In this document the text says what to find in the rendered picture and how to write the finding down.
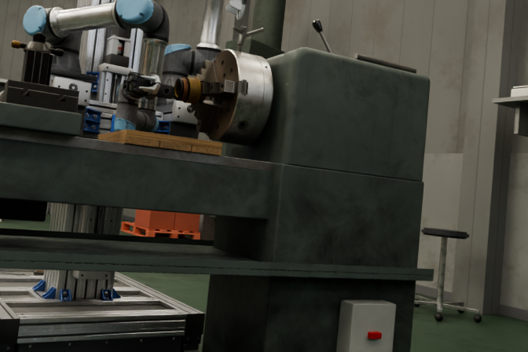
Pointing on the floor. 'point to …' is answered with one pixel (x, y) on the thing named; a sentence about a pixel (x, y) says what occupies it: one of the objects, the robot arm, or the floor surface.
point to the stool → (444, 276)
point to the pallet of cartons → (164, 224)
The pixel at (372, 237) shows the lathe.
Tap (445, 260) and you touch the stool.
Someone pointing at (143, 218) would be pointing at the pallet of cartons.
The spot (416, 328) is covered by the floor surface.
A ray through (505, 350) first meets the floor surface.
